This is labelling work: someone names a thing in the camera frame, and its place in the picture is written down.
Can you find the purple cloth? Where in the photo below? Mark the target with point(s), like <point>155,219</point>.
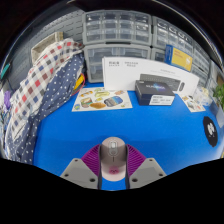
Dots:
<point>6,100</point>

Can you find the white blue tissue pack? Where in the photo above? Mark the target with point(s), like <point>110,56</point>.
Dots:
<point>206,95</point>

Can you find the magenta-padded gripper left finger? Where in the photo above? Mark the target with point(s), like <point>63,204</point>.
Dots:
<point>78,171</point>

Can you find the small yellow object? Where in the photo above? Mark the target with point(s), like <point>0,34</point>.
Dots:
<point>79,83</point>

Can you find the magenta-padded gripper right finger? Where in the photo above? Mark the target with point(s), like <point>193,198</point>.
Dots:
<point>146,171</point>

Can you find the yellow blue box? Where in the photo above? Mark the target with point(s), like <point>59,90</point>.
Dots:
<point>181,59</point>

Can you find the small dark box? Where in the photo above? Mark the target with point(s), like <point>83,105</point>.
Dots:
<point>151,89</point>

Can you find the white woven basket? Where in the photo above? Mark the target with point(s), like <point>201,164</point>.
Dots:
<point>45,45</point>

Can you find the long white keyboard box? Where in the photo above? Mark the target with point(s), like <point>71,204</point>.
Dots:
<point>120,73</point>

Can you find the black scalloped mouse pad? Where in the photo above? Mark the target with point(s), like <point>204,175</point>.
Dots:
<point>210,131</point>

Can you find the food print sticker sheet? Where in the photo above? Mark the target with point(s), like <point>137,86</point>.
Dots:
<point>100,99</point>
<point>193,103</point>

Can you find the pink computer mouse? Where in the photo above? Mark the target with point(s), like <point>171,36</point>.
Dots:
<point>113,156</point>

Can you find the navy polka dot cloth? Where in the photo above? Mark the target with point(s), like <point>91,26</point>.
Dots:
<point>56,96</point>

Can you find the red blue checkered cloth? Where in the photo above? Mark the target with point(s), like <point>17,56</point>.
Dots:
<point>40,80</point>

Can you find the green potted plant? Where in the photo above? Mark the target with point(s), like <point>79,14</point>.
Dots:
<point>220,95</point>

